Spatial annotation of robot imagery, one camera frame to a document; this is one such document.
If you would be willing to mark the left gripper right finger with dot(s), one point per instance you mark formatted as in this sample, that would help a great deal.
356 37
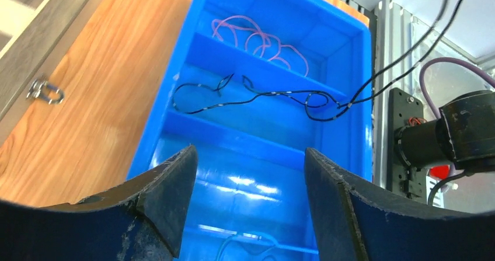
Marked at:
354 219

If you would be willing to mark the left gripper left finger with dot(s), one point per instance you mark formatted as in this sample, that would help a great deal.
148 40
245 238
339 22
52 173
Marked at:
140 219

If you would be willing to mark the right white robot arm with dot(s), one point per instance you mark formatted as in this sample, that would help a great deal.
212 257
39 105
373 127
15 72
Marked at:
463 135

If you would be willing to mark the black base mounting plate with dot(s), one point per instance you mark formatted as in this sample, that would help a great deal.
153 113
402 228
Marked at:
396 109

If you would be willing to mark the metal chessboard latch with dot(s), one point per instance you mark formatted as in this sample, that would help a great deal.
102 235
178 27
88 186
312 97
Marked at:
42 89

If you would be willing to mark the blue plastic divided bin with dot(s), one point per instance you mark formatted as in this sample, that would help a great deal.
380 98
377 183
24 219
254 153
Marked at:
252 84

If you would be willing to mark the wooden chessboard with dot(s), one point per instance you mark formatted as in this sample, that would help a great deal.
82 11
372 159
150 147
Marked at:
30 31

